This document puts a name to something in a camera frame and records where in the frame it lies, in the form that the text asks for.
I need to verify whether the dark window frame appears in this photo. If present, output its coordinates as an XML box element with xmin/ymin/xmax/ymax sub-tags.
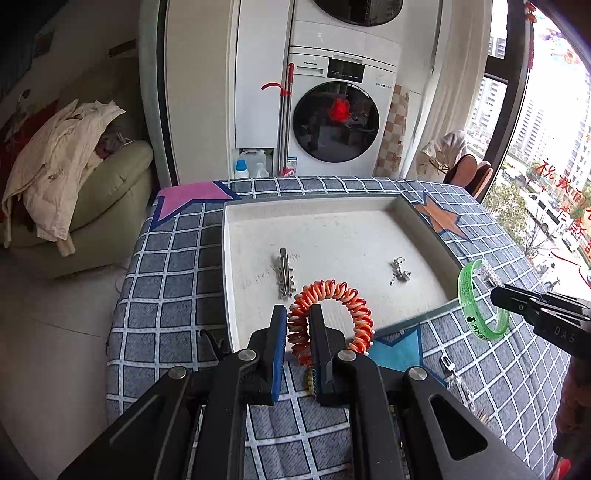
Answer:
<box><xmin>478</xmin><ymin>0</ymin><xmax>539</xmax><ymax>204</ymax></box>

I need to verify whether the white dryer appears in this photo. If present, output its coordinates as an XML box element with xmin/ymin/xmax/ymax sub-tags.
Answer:
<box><xmin>288</xmin><ymin>0</ymin><xmax>441</xmax><ymax>66</ymax></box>

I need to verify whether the bead keychain with silver clasp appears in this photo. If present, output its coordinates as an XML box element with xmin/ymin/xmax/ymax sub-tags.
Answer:
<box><xmin>440</xmin><ymin>353</ymin><xmax>478</xmax><ymax>414</ymax></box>

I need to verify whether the brown chair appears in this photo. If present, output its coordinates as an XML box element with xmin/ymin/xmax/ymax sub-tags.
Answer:
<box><xmin>457</xmin><ymin>154</ymin><xmax>495</xmax><ymax>200</ymax></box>

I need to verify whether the checkered board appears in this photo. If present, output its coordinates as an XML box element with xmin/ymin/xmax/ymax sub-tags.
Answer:
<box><xmin>373</xmin><ymin>84</ymin><xmax>411</xmax><ymax>178</ymax></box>

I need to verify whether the small silver charm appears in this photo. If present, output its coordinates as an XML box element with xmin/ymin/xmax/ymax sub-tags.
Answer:
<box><xmin>388</xmin><ymin>257</ymin><xmax>414</xmax><ymax>287</ymax></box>

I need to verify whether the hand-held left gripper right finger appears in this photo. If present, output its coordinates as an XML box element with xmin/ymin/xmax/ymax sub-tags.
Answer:
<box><xmin>307</xmin><ymin>304</ymin><xmax>539</xmax><ymax>480</ymax></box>

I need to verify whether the green wristband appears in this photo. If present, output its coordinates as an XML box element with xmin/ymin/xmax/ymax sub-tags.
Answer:
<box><xmin>457</xmin><ymin>259</ymin><xmax>511</xmax><ymax>343</ymax></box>

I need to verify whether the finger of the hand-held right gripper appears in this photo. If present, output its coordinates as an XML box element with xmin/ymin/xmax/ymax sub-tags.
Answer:
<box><xmin>531</xmin><ymin>309</ymin><xmax>591</xmax><ymax>360</ymax></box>
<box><xmin>490</xmin><ymin>283</ymin><xmax>591</xmax><ymax>320</ymax></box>

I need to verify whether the silver hair clip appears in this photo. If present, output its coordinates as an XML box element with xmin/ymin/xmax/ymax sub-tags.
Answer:
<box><xmin>272</xmin><ymin>247</ymin><xmax>296</xmax><ymax>298</ymax></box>

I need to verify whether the clear plastic jug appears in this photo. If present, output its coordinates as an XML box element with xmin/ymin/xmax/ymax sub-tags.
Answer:
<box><xmin>240</xmin><ymin>148</ymin><xmax>269</xmax><ymax>178</ymax></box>

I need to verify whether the mop with red handle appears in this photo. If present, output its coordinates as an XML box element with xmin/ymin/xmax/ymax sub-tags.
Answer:
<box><xmin>261</xmin><ymin>62</ymin><xmax>297</xmax><ymax>178</ymax></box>

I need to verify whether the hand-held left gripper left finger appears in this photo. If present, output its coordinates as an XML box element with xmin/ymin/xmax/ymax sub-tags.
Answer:
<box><xmin>60</xmin><ymin>305</ymin><xmax>288</xmax><ymax>480</ymax></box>

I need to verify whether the orange white spiral hair tie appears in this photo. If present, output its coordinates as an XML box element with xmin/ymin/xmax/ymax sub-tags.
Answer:
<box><xmin>286</xmin><ymin>279</ymin><xmax>376</xmax><ymax>370</ymax></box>

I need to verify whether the beige cloth on chair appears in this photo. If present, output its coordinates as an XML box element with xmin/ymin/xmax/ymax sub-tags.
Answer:
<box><xmin>416</xmin><ymin>130</ymin><xmax>476</xmax><ymax>183</ymax></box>

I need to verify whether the red window lettering decal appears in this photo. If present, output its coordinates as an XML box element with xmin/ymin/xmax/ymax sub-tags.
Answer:
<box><xmin>531</xmin><ymin>157</ymin><xmax>591</xmax><ymax>268</ymax></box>

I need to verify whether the grey grid tablecloth with stars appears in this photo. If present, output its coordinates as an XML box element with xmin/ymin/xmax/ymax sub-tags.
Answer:
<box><xmin>106</xmin><ymin>176</ymin><xmax>573</xmax><ymax>480</ymax></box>

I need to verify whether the cream sofa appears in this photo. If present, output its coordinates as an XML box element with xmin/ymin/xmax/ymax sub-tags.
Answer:
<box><xmin>9</xmin><ymin>138</ymin><xmax>155</xmax><ymax>280</ymax></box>

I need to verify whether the cream jacket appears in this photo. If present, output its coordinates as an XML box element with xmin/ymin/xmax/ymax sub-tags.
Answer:
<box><xmin>1</xmin><ymin>99</ymin><xmax>126</xmax><ymax>258</ymax></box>

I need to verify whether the white tray with grey rim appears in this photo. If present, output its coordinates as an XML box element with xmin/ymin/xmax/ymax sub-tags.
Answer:
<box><xmin>222</xmin><ymin>194</ymin><xmax>465</xmax><ymax>350</ymax></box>

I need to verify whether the white cabinet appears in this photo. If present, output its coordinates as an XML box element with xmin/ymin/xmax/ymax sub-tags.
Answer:
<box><xmin>235</xmin><ymin>0</ymin><xmax>294</xmax><ymax>149</ymax></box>

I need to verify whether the white front-load washing machine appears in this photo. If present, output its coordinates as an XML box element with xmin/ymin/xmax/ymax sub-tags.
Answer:
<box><xmin>283</xmin><ymin>45</ymin><xmax>400</xmax><ymax>178</ymax></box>

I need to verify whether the person's right forearm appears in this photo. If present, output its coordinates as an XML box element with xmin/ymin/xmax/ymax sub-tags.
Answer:
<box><xmin>554</xmin><ymin>355</ymin><xmax>591</xmax><ymax>480</ymax></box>

